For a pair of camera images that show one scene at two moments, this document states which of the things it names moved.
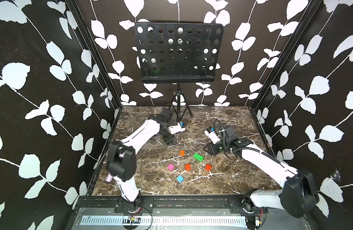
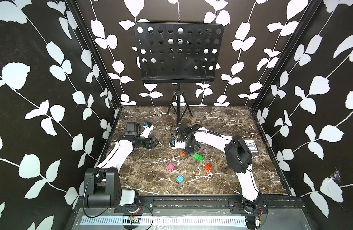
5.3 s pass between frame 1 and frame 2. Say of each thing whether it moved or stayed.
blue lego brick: stayed
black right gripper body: moved
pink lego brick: stayed
